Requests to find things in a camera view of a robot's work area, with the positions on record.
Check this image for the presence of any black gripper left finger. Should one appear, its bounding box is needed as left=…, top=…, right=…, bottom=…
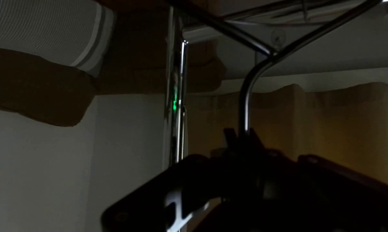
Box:
left=100, top=154, right=229, bottom=232

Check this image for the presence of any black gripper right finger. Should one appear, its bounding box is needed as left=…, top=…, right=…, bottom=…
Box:
left=261, top=154, right=388, bottom=232

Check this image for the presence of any black hanger with metal hook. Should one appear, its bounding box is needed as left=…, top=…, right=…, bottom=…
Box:
left=169, top=0, right=388, bottom=146

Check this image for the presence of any metal clothing rack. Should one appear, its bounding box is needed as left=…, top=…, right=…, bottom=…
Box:
left=162, top=4, right=191, bottom=167

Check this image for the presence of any narrow mustard curtain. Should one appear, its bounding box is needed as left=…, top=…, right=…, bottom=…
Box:
left=185, top=82, right=388, bottom=191

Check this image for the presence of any brown sofa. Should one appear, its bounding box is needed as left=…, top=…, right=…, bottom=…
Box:
left=0, top=0, right=227, bottom=128

